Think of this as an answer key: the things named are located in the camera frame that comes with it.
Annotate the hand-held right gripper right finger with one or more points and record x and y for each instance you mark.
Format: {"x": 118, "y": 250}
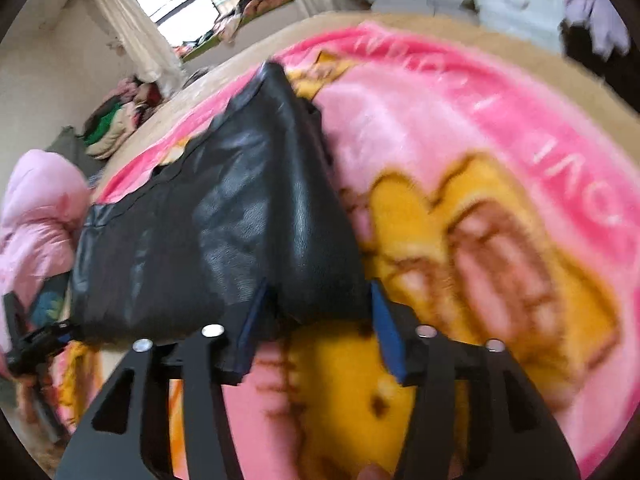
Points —
{"x": 390, "y": 340}

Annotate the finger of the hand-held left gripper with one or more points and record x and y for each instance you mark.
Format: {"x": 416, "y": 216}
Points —
{"x": 57, "y": 335}

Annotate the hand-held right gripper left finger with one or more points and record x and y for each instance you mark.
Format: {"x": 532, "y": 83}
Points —
{"x": 247, "y": 330}

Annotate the black leather jacket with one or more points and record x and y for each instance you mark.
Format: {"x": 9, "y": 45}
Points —
{"x": 225, "y": 210}

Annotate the pile of folded clothes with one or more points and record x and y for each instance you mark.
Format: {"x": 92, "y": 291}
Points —
{"x": 115, "y": 130}

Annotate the heap of clothes on sill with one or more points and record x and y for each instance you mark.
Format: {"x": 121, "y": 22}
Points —
{"x": 260, "y": 2}

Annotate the person's right hand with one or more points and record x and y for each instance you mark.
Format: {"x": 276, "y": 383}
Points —
{"x": 375, "y": 472}

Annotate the teal leaf-print cloth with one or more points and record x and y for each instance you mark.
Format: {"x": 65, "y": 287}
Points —
{"x": 50, "y": 300}

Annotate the pink quilt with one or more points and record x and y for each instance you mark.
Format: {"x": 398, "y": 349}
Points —
{"x": 40, "y": 200}

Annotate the olive green pillow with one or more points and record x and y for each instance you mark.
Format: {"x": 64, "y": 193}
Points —
{"x": 70, "y": 150}

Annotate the pink printed blanket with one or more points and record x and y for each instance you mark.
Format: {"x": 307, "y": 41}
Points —
{"x": 425, "y": 110}

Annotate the beige bed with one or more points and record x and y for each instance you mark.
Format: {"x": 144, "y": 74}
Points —
{"x": 500, "y": 45}

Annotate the dark chair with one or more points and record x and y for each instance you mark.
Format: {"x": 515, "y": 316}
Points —
{"x": 615, "y": 80}

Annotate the light purple cloth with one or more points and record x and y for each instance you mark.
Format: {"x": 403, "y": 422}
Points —
{"x": 600, "y": 15}

